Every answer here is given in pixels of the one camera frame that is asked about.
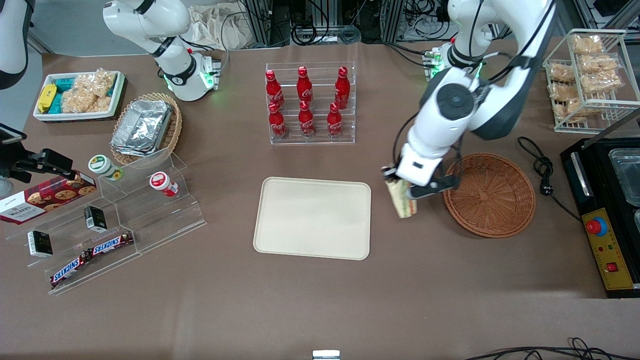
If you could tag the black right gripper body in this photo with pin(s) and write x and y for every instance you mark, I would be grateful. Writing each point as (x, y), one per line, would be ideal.
(20, 162)

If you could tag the vegetable sandwich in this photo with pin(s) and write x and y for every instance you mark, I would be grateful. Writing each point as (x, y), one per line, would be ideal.
(402, 205)

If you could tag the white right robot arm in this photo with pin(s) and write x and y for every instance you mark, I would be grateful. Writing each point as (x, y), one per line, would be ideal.
(175, 75)

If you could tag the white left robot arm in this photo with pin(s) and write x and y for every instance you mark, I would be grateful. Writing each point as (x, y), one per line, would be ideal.
(500, 30)

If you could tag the round brown wicker basket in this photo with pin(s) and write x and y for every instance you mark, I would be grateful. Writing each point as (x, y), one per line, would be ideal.
(495, 200)

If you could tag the cream rectangular plastic tray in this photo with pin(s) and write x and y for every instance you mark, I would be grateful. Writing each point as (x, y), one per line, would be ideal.
(312, 217)

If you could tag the oval light wicker basket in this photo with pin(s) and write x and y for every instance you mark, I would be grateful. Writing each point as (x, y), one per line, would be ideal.
(175, 125)

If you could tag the red cookie box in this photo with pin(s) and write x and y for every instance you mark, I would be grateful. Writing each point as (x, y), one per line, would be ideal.
(45, 200)

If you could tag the green lid white jar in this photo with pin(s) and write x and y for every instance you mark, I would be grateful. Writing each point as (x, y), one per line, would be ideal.
(100, 164)

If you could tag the white rectangular plastic bin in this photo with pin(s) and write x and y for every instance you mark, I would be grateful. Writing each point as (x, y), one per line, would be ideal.
(70, 116)

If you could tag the teal snack package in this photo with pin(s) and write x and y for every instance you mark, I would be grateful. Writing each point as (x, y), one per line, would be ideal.
(57, 106)
(64, 82)

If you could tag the bagged rice cracker snack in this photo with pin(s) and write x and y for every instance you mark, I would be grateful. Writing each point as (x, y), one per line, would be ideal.
(102, 81)
(77, 101)
(562, 72)
(572, 109)
(102, 103)
(561, 91)
(587, 44)
(597, 62)
(600, 82)

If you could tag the yellow snack package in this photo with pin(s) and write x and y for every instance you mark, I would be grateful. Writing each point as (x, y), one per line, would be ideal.
(47, 97)

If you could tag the small black box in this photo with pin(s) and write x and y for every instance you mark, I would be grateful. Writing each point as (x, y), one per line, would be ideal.
(40, 243)
(95, 218)

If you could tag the red cola bottle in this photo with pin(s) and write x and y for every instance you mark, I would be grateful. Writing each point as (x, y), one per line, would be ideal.
(273, 90)
(342, 87)
(334, 121)
(277, 122)
(306, 121)
(304, 87)

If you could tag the clear acrylic bottle rack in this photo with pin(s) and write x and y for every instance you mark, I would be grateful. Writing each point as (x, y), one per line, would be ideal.
(320, 140)

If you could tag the stacked aluminium foil containers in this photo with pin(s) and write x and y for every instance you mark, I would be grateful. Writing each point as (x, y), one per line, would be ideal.
(142, 127)

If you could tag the brown snickers bar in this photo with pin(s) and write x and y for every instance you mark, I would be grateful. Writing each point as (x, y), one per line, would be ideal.
(111, 243)
(70, 270)

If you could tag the red lid white jar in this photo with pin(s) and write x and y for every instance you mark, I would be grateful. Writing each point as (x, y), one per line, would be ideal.
(160, 181)

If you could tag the clear acrylic step display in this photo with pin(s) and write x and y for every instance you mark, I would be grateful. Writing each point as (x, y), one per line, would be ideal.
(165, 215)

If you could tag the black sealing machine yellow panel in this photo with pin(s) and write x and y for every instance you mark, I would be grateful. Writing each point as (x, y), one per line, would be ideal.
(597, 170)

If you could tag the red emergency stop button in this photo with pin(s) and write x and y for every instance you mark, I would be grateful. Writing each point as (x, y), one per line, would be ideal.
(594, 226)

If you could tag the clear plastic container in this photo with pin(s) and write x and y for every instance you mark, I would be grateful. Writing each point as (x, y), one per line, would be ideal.
(625, 175)

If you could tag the white crumpled cloth bag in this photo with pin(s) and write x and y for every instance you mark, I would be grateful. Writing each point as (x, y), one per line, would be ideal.
(220, 27)

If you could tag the red rocker power switch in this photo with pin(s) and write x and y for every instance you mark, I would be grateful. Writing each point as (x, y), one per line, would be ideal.
(612, 267)

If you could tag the aluminium profile frame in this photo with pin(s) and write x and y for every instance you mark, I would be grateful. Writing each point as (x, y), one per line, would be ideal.
(262, 20)

